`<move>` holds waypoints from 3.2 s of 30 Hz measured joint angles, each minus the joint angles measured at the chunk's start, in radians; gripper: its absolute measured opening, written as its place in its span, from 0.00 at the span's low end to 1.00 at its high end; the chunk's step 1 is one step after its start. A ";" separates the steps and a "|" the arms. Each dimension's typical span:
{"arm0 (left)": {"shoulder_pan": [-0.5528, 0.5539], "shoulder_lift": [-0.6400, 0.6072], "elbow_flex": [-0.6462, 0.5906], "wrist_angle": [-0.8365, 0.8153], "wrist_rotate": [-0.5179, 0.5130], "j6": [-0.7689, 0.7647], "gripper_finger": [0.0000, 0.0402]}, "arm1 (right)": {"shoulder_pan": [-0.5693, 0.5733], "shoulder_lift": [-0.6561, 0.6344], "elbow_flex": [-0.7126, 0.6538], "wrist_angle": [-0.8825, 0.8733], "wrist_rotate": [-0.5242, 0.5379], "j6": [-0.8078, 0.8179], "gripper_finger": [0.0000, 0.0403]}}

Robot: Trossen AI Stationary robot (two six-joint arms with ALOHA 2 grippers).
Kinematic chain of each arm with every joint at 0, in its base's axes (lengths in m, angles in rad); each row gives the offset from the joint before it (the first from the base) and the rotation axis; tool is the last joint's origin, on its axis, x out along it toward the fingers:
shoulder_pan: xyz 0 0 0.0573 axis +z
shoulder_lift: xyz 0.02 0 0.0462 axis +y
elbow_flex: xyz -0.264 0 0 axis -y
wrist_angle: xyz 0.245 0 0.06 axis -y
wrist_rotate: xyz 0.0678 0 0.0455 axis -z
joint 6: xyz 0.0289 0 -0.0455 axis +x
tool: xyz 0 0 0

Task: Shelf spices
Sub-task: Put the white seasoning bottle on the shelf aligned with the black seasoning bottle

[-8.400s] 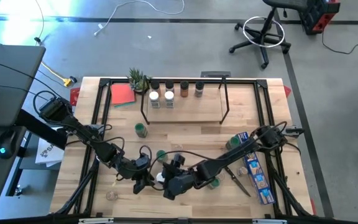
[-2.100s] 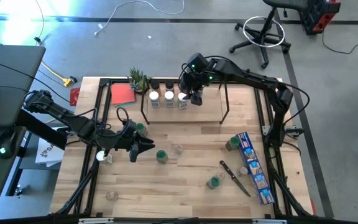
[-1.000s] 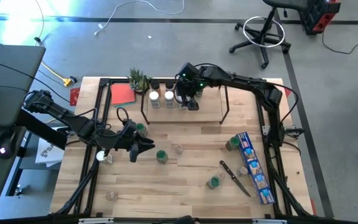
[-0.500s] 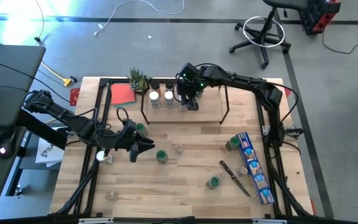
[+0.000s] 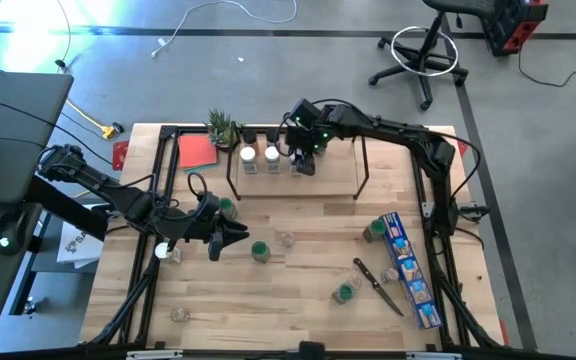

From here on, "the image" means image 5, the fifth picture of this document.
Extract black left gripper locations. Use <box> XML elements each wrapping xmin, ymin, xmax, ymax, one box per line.
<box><xmin>182</xmin><ymin>215</ymin><xmax>250</xmax><ymax>262</ymax></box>

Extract green lid oregano jar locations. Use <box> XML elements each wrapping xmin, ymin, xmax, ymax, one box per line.
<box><xmin>217</xmin><ymin>197</ymin><xmax>240</xmax><ymax>222</ymax></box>
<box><xmin>330</xmin><ymin>280</ymin><xmax>355</xmax><ymax>305</ymax></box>
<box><xmin>362</xmin><ymin>218</ymin><xmax>388</xmax><ymax>244</ymax></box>
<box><xmin>250</xmin><ymin>240</ymin><xmax>272</xmax><ymax>264</ymax></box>

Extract wooden shelf black metal legs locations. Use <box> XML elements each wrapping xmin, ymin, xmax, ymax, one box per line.
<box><xmin>224</xmin><ymin>121</ymin><xmax>371</xmax><ymax>202</ymax></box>

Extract teal flat sheet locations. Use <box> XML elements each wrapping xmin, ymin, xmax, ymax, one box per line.
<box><xmin>183</xmin><ymin>162</ymin><xmax>219</xmax><ymax>175</ymax></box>

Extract green potted succulent plant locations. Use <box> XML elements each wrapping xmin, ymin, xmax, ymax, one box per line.
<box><xmin>205</xmin><ymin>108</ymin><xmax>245</xmax><ymax>153</ymax></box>

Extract red orange flat mat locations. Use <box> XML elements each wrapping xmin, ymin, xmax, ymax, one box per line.
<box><xmin>177</xmin><ymin>133</ymin><xmax>219</xmax><ymax>171</ymax></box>

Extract white printed paper bag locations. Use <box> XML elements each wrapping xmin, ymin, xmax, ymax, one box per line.
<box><xmin>56</xmin><ymin>219</ymin><xmax>107</xmax><ymax>270</ymax></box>

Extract black office chair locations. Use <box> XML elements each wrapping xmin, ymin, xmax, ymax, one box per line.
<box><xmin>367</xmin><ymin>0</ymin><xmax>500</xmax><ymax>112</ymax></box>

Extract blue plastic wrap box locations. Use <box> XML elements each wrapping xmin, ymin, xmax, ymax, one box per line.
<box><xmin>378</xmin><ymin>211</ymin><xmax>443</xmax><ymax>330</ymax></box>

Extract black device teal light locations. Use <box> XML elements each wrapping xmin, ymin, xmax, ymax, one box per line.
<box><xmin>0</xmin><ymin>208</ymin><xmax>37</xmax><ymax>257</ymax></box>

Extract red black tool box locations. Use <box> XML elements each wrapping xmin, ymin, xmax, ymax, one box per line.
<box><xmin>482</xmin><ymin>0</ymin><xmax>550</xmax><ymax>57</ymax></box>

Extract grey desk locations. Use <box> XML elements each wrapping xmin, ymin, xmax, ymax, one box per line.
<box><xmin>0</xmin><ymin>69</ymin><xmax>75</xmax><ymax>337</ymax></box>

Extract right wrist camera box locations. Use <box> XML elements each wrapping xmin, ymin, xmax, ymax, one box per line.
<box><xmin>289</xmin><ymin>97</ymin><xmax>323</xmax><ymax>127</ymax></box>

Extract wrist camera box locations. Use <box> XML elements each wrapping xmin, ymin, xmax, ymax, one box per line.
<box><xmin>195</xmin><ymin>191</ymin><xmax>222</xmax><ymax>217</ymax></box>
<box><xmin>289</xmin><ymin>97</ymin><xmax>323</xmax><ymax>127</ymax></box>

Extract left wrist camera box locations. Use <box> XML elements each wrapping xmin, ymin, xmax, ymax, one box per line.
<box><xmin>195</xmin><ymin>191</ymin><xmax>222</xmax><ymax>217</ymax></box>

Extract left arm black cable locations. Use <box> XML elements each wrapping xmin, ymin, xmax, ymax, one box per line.
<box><xmin>186</xmin><ymin>171</ymin><xmax>210</xmax><ymax>202</ymax></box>

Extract black aluminium rig frame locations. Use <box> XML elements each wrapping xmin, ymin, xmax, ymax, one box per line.
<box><xmin>80</xmin><ymin>122</ymin><xmax>507</xmax><ymax>360</ymax></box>

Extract black handle kitchen knife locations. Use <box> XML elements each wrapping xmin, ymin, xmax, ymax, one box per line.
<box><xmin>352</xmin><ymin>257</ymin><xmax>405</xmax><ymax>318</ymax></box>

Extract black table-level camera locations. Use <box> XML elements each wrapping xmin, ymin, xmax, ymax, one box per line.
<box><xmin>297</xmin><ymin>340</ymin><xmax>327</xmax><ymax>360</ymax></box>

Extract yellow floor cable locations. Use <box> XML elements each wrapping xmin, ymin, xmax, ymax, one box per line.
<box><xmin>65</xmin><ymin>97</ymin><xmax>122</xmax><ymax>142</ymax></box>

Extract white floor cable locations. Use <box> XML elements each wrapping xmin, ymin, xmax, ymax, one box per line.
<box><xmin>150</xmin><ymin>0</ymin><xmax>299</xmax><ymax>59</ymax></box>

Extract black clamp bracket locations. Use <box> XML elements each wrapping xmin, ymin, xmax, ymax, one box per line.
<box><xmin>460</xmin><ymin>201</ymin><xmax>492</xmax><ymax>225</ymax></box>

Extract black cable with plug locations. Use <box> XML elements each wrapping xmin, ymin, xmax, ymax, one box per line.
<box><xmin>53</xmin><ymin>0</ymin><xmax>73</xmax><ymax>70</ymax></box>

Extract black floor cable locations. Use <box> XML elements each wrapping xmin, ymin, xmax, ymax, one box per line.
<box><xmin>517</xmin><ymin>47</ymin><xmax>576</xmax><ymax>89</ymax></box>

